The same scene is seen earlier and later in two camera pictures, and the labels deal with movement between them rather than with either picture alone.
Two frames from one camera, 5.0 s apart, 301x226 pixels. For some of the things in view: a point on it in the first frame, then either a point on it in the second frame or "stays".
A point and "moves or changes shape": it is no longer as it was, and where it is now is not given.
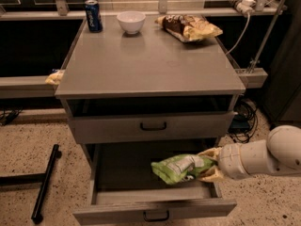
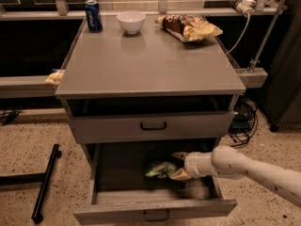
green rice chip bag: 175,169 moves or changes shape
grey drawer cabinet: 134,98 stays
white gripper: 231,160 to 191,165
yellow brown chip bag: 187,28 stays
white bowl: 132,21 stays
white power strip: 245,5 stays
